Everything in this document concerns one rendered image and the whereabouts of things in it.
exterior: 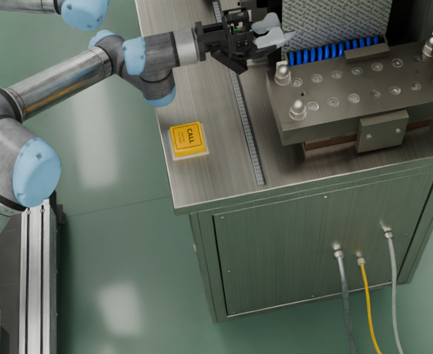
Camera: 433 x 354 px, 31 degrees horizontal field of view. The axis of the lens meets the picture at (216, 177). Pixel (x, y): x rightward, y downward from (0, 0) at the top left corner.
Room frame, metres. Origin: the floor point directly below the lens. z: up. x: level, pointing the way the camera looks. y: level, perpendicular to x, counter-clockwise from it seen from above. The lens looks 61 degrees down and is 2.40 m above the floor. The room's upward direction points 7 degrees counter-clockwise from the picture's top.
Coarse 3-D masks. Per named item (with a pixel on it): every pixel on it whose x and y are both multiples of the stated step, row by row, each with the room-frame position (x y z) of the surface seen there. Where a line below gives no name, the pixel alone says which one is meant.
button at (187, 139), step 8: (176, 128) 0.97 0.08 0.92; (184, 128) 0.96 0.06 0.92; (192, 128) 0.96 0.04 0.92; (200, 128) 0.96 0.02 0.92; (176, 136) 0.94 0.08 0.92; (184, 136) 0.94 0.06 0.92; (192, 136) 0.94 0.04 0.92; (200, 136) 0.94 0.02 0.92; (176, 144) 0.92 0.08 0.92; (184, 144) 0.92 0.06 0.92; (192, 144) 0.92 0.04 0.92; (200, 144) 0.92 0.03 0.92; (176, 152) 0.90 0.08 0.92; (184, 152) 0.90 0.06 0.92; (192, 152) 0.91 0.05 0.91
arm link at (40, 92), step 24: (96, 48) 1.10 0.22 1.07; (120, 48) 1.11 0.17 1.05; (48, 72) 1.01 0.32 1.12; (72, 72) 1.02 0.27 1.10; (96, 72) 1.04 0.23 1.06; (120, 72) 1.07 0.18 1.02; (0, 96) 0.92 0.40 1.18; (24, 96) 0.94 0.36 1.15; (48, 96) 0.96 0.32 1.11; (24, 120) 0.91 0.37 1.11
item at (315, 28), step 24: (288, 0) 1.06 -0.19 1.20; (312, 0) 1.06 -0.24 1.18; (336, 0) 1.07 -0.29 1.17; (360, 0) 1.07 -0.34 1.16; (384, 0) 1.07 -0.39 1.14; (288, 24) 1.06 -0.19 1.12; (312, 24) 1.06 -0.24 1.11; (336, 24) 1.07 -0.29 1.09; (360, 24) 1.07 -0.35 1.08; (384, 24) 1.08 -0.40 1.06; (288, 48) 1.06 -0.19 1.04
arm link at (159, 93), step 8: (128, 80) 1.05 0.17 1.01; (136, 80) 1.03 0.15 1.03; (144, 80) 1.01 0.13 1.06; (160, 80) 1.00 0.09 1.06; (168, 80) 1.01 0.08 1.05; (144, 88) 1.01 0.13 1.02; (152, 88) 1.00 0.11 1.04; (160, 88) 1.00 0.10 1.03; (168, 88) 1.01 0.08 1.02; (144, 96) 1.02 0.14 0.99; (152, 96) 1.00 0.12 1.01; (160, 96) 1.00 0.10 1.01; (168, 96) 1.01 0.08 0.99; (152, 104) 1.01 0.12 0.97; (160, 104) 1.00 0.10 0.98; (168, 104) 1.01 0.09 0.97
